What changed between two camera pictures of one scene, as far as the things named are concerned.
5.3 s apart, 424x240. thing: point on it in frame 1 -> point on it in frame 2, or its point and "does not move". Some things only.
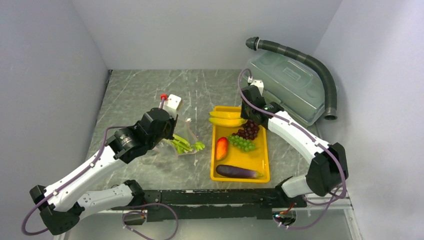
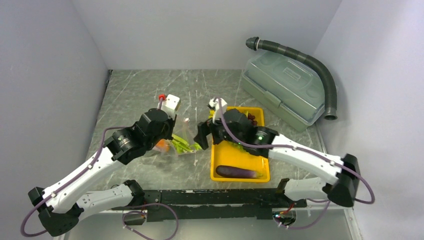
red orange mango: (222, 148) -> (162, 143)
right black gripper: (243, 114) -> (204, 129)
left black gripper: (172, 123) does not move
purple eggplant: (237, 172) does not move
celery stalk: (183, 147) does not move
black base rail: (239, 204) does not move
